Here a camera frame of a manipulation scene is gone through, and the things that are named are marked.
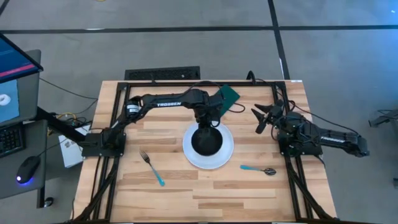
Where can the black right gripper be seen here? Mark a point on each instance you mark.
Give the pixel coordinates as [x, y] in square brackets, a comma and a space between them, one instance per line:
[275, 112]

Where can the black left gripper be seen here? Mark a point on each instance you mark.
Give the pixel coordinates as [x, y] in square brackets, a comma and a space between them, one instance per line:
[209, 105]

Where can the black bowl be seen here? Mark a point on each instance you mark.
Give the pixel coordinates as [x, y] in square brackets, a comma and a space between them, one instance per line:
[206, 144]

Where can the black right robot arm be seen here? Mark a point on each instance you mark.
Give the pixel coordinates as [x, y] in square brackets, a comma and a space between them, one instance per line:
[339, 140]

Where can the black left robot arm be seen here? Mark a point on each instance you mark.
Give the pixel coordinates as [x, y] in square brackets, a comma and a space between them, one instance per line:
[168, 104]

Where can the dark green napkin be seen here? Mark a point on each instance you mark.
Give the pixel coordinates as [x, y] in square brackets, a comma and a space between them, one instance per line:
[230, 96]

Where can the white round plate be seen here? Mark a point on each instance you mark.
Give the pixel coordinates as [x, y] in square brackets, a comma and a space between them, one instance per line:
[214, 161]

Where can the black floor vent grille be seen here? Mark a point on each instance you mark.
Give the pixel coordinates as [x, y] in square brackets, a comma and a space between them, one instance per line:
[161, 74]

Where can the black floor stand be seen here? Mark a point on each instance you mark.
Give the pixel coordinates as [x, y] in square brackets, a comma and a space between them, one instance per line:
[384, 119]

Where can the white paper booklet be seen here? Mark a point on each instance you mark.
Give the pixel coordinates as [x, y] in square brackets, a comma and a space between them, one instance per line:
[71, 152]

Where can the grey desk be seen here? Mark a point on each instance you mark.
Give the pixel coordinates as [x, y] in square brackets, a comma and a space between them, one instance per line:
[34, 137]

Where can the desk castor wheel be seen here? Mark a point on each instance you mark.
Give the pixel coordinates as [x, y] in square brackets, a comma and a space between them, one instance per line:
[48, 202]

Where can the grey laptop screen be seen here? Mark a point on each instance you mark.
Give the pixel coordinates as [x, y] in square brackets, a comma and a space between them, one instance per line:
[25, 99]

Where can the black computer mouse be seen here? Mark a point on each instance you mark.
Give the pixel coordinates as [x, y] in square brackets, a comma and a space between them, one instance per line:
[27, 169]

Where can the black keyboard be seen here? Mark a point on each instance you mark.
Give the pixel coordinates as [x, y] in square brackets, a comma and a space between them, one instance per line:
[9, 140]

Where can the black computer monitor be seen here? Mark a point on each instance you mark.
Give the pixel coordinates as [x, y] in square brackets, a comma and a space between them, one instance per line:
[12, 62]

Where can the black aluminium table frame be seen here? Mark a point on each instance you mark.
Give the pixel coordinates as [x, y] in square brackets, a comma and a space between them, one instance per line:
[174, 84]

